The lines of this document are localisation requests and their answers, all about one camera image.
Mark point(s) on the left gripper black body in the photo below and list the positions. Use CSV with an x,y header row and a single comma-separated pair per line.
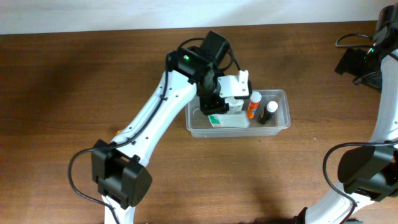
x,y
209,99

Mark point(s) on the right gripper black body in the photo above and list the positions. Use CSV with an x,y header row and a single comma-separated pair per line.
x,y
356,62

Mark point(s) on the white green medicine box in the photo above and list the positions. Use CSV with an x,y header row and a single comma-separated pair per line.
x,y
235,120

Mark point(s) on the orange tube white cap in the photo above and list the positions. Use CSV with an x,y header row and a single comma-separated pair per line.
x,y
255,99

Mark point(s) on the dark bottle white cap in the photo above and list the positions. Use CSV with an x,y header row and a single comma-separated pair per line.
x,y
268,112

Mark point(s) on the white lotion bottle clear cap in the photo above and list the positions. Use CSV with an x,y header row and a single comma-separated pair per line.
x,y
234,105

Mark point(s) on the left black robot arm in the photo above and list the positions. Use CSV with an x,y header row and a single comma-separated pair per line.
x,y
119,167

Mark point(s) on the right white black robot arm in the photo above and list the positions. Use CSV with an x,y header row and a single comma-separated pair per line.
x,y
361,173

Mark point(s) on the clear plastic container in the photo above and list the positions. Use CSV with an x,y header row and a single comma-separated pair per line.
x,y
200,125

